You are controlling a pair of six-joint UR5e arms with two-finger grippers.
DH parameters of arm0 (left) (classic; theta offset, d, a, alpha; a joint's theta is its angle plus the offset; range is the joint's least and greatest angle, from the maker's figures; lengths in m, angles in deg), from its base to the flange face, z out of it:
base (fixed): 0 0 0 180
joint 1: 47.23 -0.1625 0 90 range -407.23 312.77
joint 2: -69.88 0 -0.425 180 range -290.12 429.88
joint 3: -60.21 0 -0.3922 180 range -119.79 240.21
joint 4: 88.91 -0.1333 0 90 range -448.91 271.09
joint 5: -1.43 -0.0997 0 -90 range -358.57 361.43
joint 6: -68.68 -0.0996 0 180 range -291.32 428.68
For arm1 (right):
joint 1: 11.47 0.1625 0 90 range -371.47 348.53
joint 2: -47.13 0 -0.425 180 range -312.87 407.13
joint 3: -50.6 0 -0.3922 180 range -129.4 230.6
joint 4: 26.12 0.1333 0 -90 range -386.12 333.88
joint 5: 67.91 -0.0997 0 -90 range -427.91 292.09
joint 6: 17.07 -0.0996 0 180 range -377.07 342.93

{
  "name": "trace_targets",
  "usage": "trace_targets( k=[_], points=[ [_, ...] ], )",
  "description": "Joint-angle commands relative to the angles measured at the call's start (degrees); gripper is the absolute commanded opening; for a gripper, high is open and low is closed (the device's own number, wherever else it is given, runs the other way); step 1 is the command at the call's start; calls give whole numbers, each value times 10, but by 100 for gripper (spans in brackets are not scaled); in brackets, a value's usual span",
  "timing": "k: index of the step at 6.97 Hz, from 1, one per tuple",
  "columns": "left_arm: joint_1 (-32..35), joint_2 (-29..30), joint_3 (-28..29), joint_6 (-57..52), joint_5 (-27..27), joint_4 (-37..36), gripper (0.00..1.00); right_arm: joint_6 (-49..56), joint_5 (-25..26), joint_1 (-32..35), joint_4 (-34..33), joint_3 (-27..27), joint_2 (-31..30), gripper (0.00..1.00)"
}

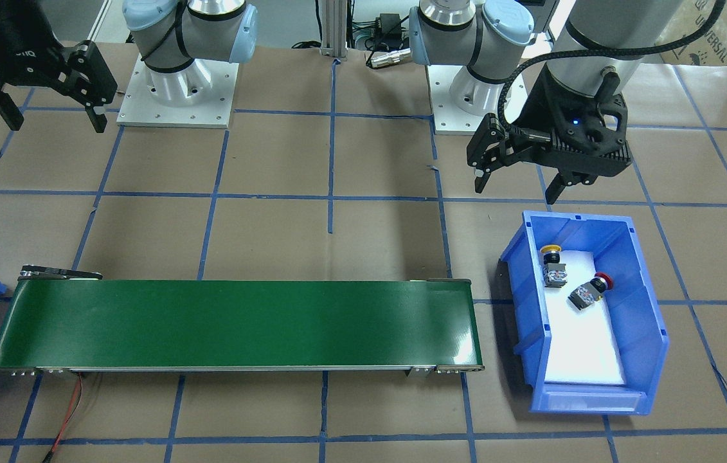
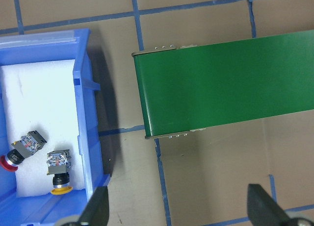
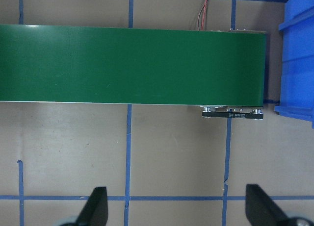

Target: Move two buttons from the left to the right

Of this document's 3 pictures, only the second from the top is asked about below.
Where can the blue plastic bin left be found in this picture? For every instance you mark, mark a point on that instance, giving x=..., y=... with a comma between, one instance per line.
x=47, y=209

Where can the red mushroom push button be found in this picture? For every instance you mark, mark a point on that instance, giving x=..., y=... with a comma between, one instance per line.
x=24, y=148

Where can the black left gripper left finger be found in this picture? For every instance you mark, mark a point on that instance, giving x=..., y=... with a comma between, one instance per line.
x=96, y=212

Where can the white foam pad left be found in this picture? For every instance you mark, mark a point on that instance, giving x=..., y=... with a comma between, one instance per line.
x=41, y=96

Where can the green conveyor belt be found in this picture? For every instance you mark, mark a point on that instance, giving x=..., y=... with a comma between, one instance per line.
x=198, y=87

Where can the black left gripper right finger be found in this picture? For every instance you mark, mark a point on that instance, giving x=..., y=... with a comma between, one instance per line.
x=262, y=210

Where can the yellow mushroom push button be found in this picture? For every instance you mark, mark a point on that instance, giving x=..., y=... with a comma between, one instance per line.
x=59, y=165

